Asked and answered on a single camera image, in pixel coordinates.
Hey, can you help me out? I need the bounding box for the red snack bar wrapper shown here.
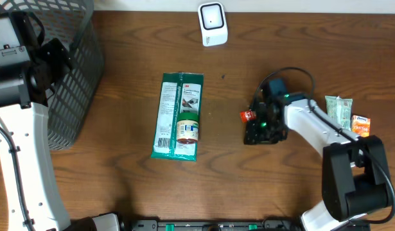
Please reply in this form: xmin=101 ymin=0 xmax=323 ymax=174
xmin=240 ymin=110 xmax=257 ymax=123

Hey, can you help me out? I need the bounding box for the mint green wipes packet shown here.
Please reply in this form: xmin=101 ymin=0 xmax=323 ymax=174
xmin=325 ymin=96 xmax=353 ymax=130

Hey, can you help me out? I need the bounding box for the green lid glass jar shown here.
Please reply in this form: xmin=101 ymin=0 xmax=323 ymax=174
xmin=177 ymin=112 xmax=199 ymax=144

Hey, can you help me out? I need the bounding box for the green 3M gloves package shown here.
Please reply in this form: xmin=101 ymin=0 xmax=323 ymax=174
xmin=151 ymin=72 xmax=204 ymax=162

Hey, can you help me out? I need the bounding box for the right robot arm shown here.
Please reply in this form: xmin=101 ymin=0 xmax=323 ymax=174
xmin=243 ymin=78 xmax=395 ymax=230

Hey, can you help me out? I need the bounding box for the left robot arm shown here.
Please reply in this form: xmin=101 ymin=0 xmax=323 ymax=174
xmin=0 ymin=11 xmax=124 ymax=230

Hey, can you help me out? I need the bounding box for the white barcode scanner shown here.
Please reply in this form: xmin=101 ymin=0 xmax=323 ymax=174
xmin=197 ymin=2 xmax=228 ymax=47

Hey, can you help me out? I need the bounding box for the grey plastic mesh basket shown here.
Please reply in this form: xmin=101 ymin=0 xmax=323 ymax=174
xmin=0 ymin=0 xmax=105 ymax=150

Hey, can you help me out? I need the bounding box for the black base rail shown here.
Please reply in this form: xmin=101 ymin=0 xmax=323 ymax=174
xmin=130 ymin=219 xmax=303 ymax=231

